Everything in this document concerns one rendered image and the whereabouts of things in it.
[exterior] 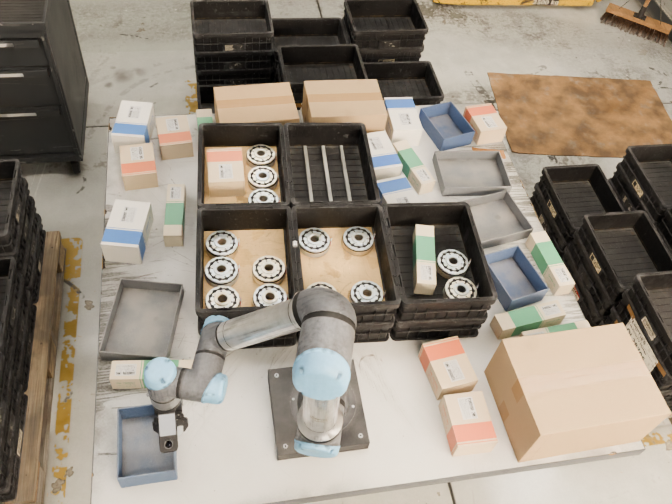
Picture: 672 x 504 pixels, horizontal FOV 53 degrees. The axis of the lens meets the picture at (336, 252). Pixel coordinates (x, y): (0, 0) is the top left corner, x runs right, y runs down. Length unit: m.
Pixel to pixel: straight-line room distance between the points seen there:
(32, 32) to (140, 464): 1.85
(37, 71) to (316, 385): 2.21
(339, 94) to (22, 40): 1.32
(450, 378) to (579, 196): 1.65
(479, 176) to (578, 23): 2.71
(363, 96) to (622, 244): 1.33
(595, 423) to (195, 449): 1.11
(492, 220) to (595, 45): 2.71
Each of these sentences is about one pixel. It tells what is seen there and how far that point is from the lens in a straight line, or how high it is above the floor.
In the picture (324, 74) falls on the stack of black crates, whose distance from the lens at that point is 3.43.
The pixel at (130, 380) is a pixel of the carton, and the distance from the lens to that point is 2.05.
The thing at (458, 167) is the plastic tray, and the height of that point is 0.70.
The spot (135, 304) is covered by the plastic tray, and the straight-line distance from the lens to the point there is 2.25.
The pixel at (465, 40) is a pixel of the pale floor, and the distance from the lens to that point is 4.77.
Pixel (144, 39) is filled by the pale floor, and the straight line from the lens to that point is 4.51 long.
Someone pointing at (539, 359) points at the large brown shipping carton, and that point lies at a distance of 2.04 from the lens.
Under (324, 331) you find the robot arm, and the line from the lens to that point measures 1.37.
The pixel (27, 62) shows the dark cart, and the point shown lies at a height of 0.70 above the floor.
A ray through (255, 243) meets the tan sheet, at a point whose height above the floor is 0.83.
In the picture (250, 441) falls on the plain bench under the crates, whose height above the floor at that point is 0.70.
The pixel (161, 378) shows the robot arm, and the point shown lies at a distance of 1.64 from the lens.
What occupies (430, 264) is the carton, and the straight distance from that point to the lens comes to 2.14.
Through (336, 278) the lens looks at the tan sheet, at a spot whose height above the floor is 0.83.
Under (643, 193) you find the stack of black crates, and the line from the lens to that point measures 3.44.
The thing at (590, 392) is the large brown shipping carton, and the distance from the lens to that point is 2.05.
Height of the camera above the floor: 2.55
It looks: 52 degrees down
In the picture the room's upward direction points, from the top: 9 degrees clockwise
